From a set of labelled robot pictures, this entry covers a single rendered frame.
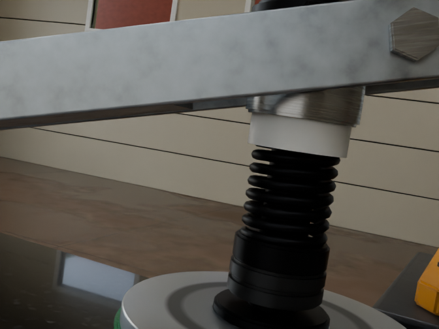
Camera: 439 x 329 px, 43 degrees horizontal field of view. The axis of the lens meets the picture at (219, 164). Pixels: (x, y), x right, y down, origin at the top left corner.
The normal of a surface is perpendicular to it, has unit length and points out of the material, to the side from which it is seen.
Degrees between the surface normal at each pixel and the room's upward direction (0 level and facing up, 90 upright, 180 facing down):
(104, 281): 0
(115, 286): 0
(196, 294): 0
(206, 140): 90
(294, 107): 90
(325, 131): 90
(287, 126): 90
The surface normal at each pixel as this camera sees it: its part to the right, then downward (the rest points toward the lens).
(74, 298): 0.15, -0.99
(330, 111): 0.35, 0.12
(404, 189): -0.39, 0.01
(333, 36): -0.13, 0.06
